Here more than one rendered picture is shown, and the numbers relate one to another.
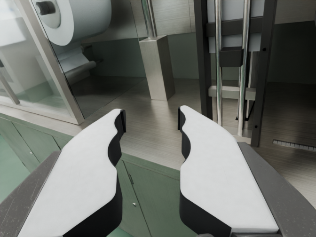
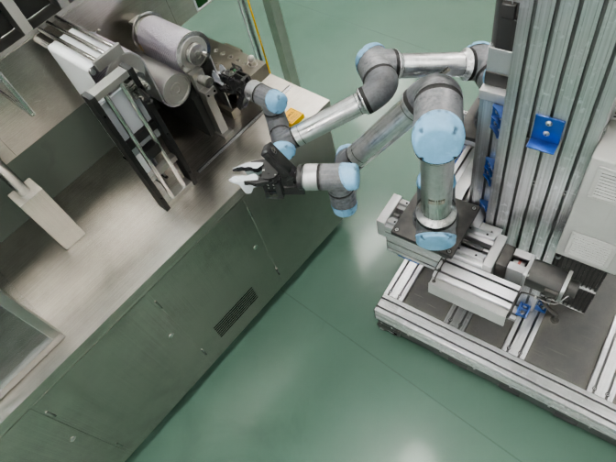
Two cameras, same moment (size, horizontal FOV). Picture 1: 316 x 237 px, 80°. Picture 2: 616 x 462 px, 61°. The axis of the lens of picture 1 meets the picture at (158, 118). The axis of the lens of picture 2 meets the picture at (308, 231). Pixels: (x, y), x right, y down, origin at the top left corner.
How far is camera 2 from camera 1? 1.45 m
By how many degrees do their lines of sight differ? 55
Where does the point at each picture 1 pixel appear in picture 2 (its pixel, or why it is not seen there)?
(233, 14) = (136, 128)
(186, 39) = (15, 167)
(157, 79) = (63, 222)
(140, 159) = (167, 261)
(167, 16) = not seen: outside the picture
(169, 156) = (176, 237)
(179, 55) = not seen: hidden behind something
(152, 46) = (40, 198)
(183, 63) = not seen: hidden behind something
